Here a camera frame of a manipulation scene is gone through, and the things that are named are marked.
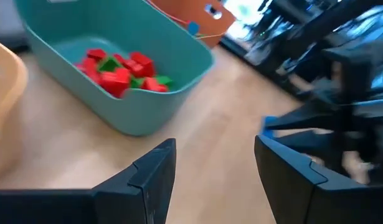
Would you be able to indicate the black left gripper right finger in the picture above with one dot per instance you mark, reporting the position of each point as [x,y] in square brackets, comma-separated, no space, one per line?
[297,193]

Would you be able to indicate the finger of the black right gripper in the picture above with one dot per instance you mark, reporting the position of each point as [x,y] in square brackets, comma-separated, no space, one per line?
[309,119]
[325,146]

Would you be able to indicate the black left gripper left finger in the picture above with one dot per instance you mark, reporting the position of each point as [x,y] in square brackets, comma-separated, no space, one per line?
[132,193]

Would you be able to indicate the blue wooden plank block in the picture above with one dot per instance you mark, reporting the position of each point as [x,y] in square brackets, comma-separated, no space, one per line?
[267,119]

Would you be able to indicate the small blue wooden block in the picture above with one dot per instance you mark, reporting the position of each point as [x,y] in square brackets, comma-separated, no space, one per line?
[193,28]

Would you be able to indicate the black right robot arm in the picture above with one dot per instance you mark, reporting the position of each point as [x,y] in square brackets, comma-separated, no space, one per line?
[319,28]

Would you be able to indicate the teal plastic bin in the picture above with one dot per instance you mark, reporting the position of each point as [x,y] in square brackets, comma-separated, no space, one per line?
[141,115]

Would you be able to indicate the orange plastic bin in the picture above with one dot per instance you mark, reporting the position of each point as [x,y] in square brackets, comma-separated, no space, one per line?
[191,9]

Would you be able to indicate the yellow plastic bin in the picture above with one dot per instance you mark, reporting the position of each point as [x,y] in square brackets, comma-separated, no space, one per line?
[7,81]

